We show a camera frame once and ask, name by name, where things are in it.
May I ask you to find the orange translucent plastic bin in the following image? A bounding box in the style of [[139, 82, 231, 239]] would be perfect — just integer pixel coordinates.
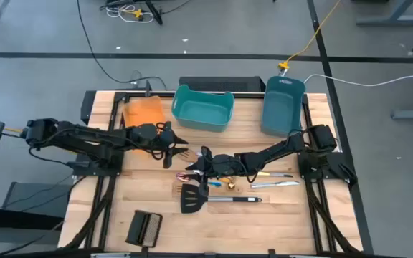
[[122, 95, 167, 156]]

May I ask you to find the black table frame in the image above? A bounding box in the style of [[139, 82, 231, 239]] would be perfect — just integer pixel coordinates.
[[57, 89, 375, 258]]

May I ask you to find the grey desk frame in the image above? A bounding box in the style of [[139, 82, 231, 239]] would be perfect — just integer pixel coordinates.
[[355, 0, 413, 27]]

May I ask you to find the wooden slotted spoon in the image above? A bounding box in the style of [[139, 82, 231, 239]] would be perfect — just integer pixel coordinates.
[[176, 149, 199, 165]]

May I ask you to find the grey floor cable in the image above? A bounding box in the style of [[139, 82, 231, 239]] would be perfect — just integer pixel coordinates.
[[302, 67, 413, 88]]

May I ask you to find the light teal plastic bin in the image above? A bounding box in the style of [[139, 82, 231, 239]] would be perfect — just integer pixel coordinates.
[[171, 85, 235, 133]]

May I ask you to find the white cable bundle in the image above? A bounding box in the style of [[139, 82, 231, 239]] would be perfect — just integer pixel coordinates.
[[105, 4, 155, 24]]

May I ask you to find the black slotted spatula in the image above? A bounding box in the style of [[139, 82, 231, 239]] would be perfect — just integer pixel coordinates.
[[180, 183, 263, 215]]

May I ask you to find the dark teal plastic bin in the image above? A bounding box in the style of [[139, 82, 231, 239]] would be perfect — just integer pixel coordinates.
[[261, 75, 307, 138]]

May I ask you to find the yellow floor cable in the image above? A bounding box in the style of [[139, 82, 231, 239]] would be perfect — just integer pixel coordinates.
[[277, 0, 342, 71]]

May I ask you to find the black mesh holder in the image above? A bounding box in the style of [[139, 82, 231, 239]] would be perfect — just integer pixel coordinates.
[[125, 209, 163, 249]]

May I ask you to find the black floor cable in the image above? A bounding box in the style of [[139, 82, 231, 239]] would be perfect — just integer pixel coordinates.
[[76, 0, 168, 91]]

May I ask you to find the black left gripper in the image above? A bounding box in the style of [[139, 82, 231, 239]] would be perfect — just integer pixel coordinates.
[[130, 120, 189, 170]]

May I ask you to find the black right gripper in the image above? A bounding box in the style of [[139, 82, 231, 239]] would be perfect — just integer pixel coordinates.
[[186, 145, 245, 197]]

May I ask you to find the black computer case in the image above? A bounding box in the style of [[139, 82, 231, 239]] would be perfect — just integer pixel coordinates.
[[179, 75, 267, 93]]

